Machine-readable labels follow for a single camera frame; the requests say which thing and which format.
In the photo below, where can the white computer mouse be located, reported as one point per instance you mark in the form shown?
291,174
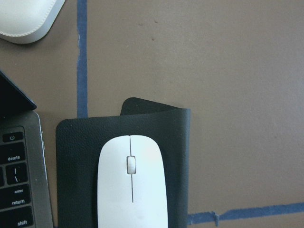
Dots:
131,188

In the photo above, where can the black mouse pad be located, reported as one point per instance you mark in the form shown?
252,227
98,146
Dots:
78,145

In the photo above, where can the grey laptop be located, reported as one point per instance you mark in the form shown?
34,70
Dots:
24,191

